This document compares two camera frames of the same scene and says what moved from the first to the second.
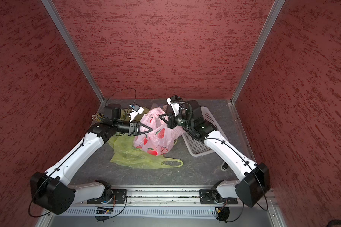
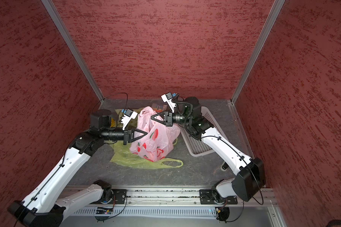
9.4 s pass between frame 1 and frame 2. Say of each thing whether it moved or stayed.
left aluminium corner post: stayed
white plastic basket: stayed
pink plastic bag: moved
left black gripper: moved
